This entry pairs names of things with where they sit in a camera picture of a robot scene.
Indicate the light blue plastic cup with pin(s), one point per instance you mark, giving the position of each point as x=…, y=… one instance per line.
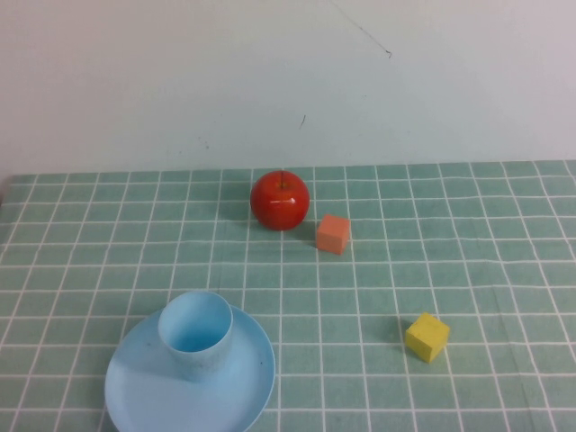
x=198, y=333

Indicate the light blue plastic plate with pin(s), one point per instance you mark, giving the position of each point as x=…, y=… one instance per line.
x=193, y=400

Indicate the red apple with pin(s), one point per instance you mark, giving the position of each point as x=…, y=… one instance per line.
x=279, y=202

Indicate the orange foam cube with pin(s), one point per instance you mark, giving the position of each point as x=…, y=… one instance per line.
x=332, y=234

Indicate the green checkered tablecloth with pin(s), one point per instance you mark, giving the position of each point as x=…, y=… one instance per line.
x=135, y=247

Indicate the yellow foam cube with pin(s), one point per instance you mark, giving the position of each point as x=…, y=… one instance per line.
x=426, y=339

